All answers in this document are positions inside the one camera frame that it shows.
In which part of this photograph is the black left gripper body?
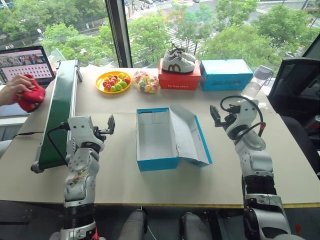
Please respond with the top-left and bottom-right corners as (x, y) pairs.
(93, 125), (112, 138)

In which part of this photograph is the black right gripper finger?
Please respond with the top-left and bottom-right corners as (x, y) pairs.
(213, 105), (222, 127)
(209, 104), (217, 127)

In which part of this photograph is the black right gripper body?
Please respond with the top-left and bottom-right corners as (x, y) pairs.
(215, 112), (235, 129)

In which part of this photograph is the red shoe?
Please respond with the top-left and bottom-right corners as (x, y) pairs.
(15, 73), (47, 113)

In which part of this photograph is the blue shoe box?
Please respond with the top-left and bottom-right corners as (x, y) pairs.
(135, 104), (214, 173)
(199, 58), (254, 92)

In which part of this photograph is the red shoe box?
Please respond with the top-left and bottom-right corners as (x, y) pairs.
(157, 58), (202, 90)

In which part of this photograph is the green conveyor belt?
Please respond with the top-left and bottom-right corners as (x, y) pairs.
(30, 59), (84, 175)

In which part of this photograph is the person's bare hand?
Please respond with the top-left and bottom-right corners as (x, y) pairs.
(0, 74), (36, 107)

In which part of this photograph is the yellow plastic plate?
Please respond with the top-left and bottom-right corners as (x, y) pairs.
(95, 70), (133, 95)

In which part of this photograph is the clear water bottle grey lid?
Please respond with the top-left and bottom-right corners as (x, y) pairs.
(240, 65), (274, 99)

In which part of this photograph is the clear bag of toy fruits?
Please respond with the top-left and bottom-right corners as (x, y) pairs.
(131, 70), (161, 94)

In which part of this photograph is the white brown sneaker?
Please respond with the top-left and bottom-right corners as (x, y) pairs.
(170, 42), (197, 64)
(161, 53), (196, 75)

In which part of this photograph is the black office chair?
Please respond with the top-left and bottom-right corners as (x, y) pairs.
(268, 56), (320, 176)

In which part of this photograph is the dark rounded shape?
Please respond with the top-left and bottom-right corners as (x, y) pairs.
(123, 208), (149, 240)
(180, 211), (210, 240)

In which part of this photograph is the black laptop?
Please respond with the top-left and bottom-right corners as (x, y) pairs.
(0, 45), (57, 89)

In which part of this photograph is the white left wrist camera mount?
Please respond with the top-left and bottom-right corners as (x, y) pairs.
(66, 115), (106, 149)

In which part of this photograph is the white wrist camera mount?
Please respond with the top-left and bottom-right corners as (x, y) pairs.
(66, 115), (106, 149)
(225, 99), (260, 134)

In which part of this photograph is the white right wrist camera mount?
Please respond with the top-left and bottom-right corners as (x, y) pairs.
(225, 99), (260, 134)

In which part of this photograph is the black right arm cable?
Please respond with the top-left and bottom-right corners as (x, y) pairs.
(219, 95), (266, 137)

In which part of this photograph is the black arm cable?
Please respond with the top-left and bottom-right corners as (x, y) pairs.
(47, 122), (70, 167)
(219, 95), (266, 137)

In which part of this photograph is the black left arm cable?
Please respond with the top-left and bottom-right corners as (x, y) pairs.
(47, 122), (70, 167)

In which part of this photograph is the dark window frame post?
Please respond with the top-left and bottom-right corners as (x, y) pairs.
(104, 0), (134, 69)

